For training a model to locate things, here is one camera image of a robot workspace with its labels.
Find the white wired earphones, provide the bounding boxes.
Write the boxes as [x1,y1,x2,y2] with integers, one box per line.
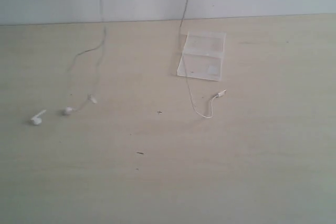
[29,0,227,126]

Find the clear plastic storage case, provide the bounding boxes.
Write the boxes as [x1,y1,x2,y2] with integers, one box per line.
[176,31,226,81]

